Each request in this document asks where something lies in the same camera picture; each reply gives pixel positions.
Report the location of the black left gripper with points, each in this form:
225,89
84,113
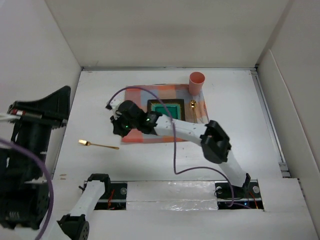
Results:
56,106

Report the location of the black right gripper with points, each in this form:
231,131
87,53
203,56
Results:
117,128

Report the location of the green square ceramic plate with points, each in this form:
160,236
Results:
176,107

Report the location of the gold spoon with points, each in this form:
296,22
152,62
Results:
193,105

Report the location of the orange grey checkered cloth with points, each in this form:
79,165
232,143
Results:
176,97

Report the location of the coral plastic cup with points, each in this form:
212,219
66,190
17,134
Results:
196,81

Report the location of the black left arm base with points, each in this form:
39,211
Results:
112,196

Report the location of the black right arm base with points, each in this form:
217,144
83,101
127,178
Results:
249,198

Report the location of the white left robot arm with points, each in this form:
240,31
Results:
26,188

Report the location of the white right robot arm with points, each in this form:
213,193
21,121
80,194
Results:
213,140

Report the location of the gold fork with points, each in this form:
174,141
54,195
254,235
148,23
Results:
88,143

